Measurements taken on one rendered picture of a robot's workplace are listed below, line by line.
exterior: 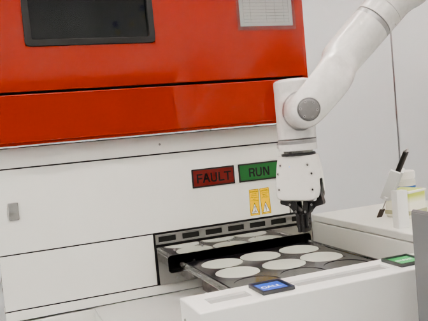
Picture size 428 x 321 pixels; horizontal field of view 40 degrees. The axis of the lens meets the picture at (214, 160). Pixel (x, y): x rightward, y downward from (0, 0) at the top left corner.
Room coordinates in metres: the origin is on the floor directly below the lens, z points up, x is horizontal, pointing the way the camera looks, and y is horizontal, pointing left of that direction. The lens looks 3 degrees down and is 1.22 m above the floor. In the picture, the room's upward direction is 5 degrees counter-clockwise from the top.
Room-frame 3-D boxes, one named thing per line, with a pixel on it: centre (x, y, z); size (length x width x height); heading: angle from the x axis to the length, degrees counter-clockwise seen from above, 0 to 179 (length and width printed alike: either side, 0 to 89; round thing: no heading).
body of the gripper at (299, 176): (1.28, -0.19, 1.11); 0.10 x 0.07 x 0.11; 53
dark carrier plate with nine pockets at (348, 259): (1.33, -0.13, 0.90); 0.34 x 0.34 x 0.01; 21
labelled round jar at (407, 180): (1.63, -0.52, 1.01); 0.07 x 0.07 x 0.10
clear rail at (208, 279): (1.27, 0.04, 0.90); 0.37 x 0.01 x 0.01; 21
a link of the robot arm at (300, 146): (1.29, -0.18, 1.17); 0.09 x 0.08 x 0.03; 53
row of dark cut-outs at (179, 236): (1.53, -0.04, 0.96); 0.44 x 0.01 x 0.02; 111
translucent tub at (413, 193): (1.45, -0.46, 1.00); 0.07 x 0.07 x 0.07; 37
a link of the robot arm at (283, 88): (1.28, -0.19, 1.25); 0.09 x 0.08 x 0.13; 6
